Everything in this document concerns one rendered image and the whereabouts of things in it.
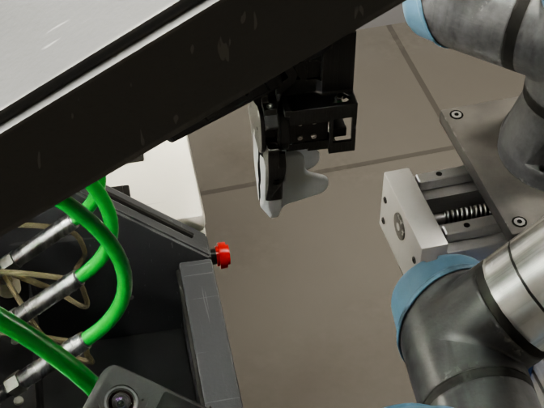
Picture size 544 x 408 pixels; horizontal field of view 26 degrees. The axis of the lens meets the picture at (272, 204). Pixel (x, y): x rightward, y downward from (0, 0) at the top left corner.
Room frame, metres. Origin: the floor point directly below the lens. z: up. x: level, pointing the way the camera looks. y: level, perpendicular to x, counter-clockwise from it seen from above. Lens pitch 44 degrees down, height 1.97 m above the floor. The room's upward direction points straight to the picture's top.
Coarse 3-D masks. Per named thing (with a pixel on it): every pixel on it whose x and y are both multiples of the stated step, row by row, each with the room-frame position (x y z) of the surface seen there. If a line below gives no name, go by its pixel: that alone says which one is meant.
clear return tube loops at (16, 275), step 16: (32, 224) 0.87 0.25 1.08; (48, 224) 0.88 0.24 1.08; (80, 240) 0.88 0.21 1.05; (0, 272) 0.80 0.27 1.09; (16, 272) 0.80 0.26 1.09; (32, 272) 0.81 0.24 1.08; (0, 288) 0.86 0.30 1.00; (16, 288) 0.86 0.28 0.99; (80, 288) 0.81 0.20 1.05; (80, 304) 0.83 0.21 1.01; (32, 320) 0.80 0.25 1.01; (48, 336) 0.73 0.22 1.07
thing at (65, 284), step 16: (96, 192) 0.77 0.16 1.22; (112, 208) 0.78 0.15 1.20; (112, 224) 0.78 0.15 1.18; (96, 256) 0.78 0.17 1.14; (80, 272) 0.77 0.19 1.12; (96, 272) 0.77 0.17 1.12; (48, 288) 0.77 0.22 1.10; (64, 288) 0.77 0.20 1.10; (32, 304) 0.76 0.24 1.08; (48, 304) 0.76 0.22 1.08
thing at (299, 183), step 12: (288, 156) 0.75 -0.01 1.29; (300, 156) 0.75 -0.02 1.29; (264, 168) 0.74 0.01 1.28; (288, 168) 0.75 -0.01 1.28; (300, 168) 0.75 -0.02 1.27; (264, 180) 0.74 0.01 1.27; (288, 180) 0.75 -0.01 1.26; (300, 180) 0.75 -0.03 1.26; (312, 180) 0.76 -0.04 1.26; (324, 180) 0.76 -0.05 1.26; (264, 192) 0.74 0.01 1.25; (288, 192) 0.75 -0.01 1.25; (300, 192) 0.76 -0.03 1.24; (312, 192) 0.76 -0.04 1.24; (264, 204) 0.75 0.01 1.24; (276, 204) 0.74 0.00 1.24; (276, 216) 0.76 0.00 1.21
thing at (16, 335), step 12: (0, 312) 0.50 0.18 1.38; (0, 324) 0.49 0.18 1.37; (12, 324) 0.50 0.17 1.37; (24, 324) 0.50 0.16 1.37; (12, 336) 0.49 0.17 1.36; (24, 336) 0.49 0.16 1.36; (36, 336) 0.50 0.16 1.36; (36, 348) 0.49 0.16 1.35; (48, 348) 0.49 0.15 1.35; (60, 348) 0.50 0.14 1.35; (48, 360) 0.49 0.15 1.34; (60, 360) 0.49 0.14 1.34; (72, 360) 0.49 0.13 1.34; (72, 372) 0.49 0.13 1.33; (84, 372) 0.49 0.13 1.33; (84, 384) 0.48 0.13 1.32
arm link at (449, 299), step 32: (448, 256) 0.55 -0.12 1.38; (512, 256) 0.51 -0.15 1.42; (416, 288) 0.53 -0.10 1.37; (448, 288) 0.52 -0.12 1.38; (480, 288) 0.50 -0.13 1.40; (512, 288) 0.49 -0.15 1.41; (416, 320) 0.50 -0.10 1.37; (448, 320) 0.49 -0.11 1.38; (480, 320) 0.48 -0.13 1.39; (512, 320) 0.48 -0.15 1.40; (416, 352) 0.48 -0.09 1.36; (448, 352) 0.47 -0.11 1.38; (480, 352) 0.47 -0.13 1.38; (512, 352) 0.47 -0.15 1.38; (416, 384) 0.47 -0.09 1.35; (448, 384) 0.45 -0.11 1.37
